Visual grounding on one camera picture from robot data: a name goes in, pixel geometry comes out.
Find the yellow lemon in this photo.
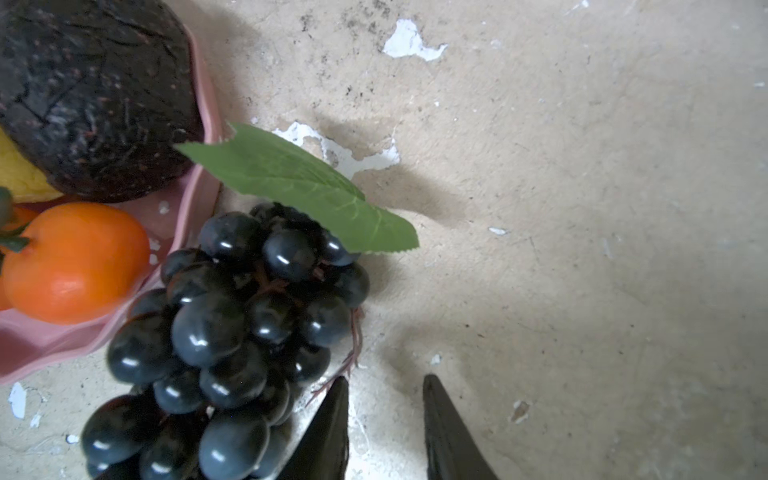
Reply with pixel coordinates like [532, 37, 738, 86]
[0, 131, 63, 203]

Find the dark avocado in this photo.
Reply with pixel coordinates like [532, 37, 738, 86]
[1, 1, 204, 203]

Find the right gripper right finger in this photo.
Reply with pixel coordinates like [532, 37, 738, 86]
[422, 374, 498, 480]

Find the pink polka dot plate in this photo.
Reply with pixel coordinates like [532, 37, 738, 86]
[1, 30, 225, 385]

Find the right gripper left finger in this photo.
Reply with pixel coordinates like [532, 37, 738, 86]
[276, 377, 349, 480]

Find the black grape bunch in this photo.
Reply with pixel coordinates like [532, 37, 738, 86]
[81, 124, 419, 479]

